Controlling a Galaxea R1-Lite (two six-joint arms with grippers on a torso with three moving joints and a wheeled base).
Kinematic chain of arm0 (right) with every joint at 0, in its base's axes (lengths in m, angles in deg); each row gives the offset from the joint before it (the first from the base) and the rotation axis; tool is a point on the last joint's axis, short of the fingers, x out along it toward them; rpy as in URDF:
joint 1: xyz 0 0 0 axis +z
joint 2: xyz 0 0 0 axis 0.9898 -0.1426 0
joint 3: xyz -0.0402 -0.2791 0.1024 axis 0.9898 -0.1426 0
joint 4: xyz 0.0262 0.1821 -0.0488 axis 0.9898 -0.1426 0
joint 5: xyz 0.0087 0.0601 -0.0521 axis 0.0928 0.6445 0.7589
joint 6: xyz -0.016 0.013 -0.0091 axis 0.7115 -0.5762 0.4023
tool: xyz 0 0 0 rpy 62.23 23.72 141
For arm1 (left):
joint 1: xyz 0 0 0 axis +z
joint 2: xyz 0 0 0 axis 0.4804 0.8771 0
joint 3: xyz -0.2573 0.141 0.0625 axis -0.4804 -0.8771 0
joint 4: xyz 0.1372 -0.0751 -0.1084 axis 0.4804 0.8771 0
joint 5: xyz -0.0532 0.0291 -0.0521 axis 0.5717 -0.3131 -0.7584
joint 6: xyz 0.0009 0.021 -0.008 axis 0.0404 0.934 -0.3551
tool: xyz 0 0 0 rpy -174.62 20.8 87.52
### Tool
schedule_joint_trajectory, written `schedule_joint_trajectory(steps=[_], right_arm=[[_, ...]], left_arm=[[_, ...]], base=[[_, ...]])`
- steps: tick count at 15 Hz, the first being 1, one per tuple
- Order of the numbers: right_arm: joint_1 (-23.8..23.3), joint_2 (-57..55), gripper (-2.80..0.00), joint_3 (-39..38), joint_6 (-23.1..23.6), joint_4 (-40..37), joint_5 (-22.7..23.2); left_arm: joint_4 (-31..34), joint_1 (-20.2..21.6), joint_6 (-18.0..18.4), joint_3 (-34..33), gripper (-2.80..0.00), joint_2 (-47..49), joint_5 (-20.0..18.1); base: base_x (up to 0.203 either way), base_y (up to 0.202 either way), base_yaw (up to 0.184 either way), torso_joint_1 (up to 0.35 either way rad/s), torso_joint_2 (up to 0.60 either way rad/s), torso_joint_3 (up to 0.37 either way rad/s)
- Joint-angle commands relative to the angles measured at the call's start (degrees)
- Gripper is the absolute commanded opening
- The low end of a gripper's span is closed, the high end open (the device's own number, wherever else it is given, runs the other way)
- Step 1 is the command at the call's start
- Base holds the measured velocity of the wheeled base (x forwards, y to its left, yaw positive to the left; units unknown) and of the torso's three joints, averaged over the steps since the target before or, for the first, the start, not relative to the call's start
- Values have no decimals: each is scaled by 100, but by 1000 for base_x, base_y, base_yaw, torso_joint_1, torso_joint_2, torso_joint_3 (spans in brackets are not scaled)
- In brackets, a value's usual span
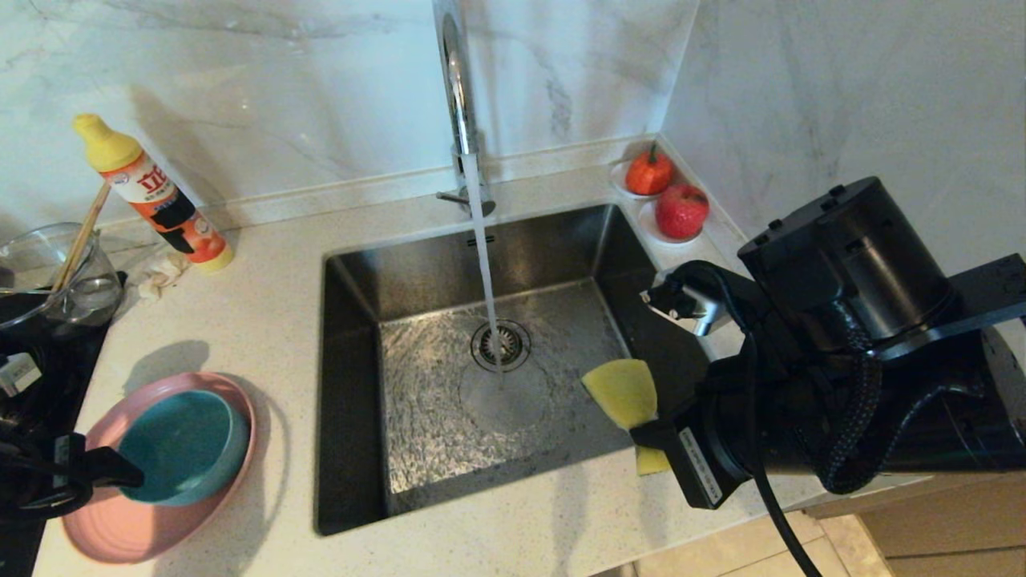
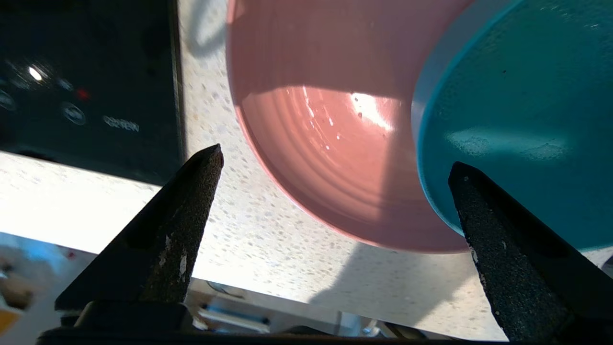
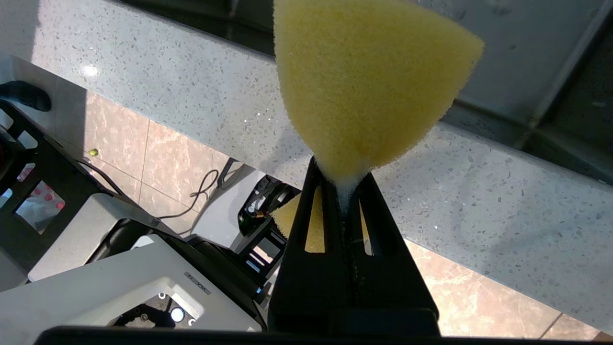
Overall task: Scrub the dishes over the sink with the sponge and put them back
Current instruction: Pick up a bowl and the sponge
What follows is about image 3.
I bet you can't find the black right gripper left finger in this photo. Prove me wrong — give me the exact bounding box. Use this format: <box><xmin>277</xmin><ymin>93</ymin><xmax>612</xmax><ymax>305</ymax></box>
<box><xmin>267</xmin><ymin>156</ymin><xmax>349</xmax><ymax>334</ymax></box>

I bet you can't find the white and black robot base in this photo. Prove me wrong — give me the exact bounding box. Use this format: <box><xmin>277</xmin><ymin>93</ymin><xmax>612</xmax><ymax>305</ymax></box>
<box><xmin>0</xmin><ymin>101</ymin><xmax>307</xmax><ymax>336</ymax></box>

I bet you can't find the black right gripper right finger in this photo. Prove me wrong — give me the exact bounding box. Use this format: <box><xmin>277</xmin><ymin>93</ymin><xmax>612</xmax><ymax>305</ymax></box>
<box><xmin>345</xmin><ymin>171</ymin><xmax>440</xmax><ymax>336</ymax></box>

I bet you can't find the yellow sponge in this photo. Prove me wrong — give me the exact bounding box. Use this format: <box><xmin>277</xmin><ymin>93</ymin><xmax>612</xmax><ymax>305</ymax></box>
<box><xmin>271</xmin><ymin>0</ymin><xmax>485</xmax><ymax>254</ymax></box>

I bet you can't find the black shoe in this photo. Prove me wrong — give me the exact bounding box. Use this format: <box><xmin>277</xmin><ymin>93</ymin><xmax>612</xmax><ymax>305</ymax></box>
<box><xmin>0</xmin><ymin>80</ymin><xmax>52</xmax><ymax>112</ymax></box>

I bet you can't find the black floor cable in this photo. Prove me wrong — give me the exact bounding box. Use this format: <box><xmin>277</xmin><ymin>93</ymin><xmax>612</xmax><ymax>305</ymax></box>
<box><xmin>158</xmin><ymin>168</ymin><xmax>235</xmax><ymax>222</ymax></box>

